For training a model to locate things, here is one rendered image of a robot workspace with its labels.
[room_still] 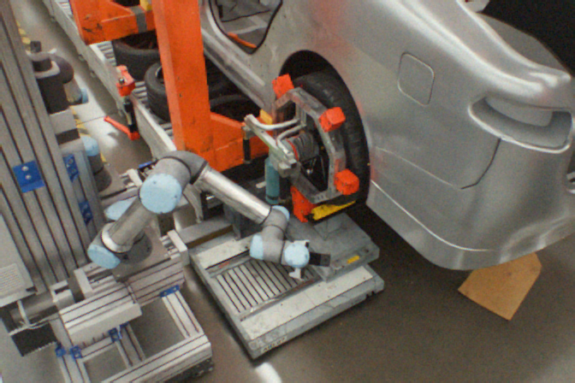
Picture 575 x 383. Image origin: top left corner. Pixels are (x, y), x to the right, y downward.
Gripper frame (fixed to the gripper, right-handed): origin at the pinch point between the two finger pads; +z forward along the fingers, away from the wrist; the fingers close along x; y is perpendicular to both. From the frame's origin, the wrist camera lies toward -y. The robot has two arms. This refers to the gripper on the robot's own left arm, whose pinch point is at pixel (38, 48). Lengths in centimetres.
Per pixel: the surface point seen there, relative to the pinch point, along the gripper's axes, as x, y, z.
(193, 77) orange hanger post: 68, 1, -31
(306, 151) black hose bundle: 106, 9, -87
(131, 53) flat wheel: 53, 67, 136
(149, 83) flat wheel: 60, 66, 85
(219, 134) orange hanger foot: 83, 38, -26
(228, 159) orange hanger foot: 88, 53, -28
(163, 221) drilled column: 53, 98, -24
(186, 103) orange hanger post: 64, 14, -33
